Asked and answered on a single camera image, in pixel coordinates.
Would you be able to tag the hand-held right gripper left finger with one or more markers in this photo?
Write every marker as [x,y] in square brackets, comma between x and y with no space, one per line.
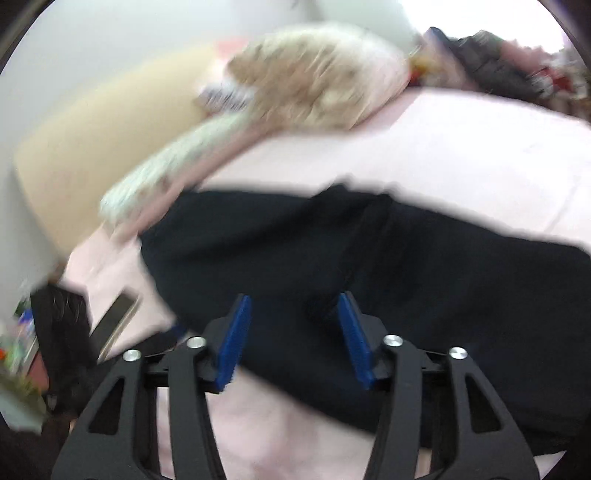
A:
[233,341]

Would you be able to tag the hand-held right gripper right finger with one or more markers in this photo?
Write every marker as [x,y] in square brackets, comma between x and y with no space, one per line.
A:
[358,341]

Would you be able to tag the black pants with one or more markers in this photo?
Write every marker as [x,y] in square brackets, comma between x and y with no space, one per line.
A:
[286,249]

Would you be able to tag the smartphone in pale case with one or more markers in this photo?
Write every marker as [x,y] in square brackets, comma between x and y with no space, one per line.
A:
[115,323]

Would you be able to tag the dark bulky object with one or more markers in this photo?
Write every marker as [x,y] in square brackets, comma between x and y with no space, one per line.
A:
[62,337]

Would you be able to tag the long bear print pillow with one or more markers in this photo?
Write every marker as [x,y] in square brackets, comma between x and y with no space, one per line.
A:
[175,161]

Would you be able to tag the pink bed blanket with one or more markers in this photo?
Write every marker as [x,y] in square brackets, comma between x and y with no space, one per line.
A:
[461,152]

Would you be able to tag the beige headboard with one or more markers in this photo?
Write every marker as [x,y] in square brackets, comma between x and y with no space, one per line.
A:
[92,152]

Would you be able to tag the purple floral print pillow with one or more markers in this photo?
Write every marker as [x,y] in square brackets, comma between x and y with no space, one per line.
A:
[226,98]

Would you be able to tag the rolled bear print quilt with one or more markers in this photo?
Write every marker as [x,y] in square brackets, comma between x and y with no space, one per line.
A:
[323,74]

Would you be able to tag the black padded jacket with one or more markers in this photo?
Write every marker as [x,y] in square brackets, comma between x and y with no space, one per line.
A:
[489,60]

